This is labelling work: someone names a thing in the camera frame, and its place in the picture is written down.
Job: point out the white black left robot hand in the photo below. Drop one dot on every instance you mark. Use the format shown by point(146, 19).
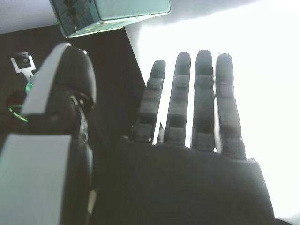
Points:
point(187, 182)

